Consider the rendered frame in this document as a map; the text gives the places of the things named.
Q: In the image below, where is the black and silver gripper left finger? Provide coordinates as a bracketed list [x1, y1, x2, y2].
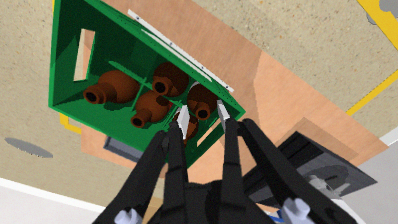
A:
[92, 105, 190, 224]

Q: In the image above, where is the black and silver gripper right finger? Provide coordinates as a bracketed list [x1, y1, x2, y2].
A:
[217, 100, 358, 224]

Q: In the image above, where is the green plastic crate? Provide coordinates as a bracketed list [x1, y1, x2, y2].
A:
[48, 0, 231, 152]

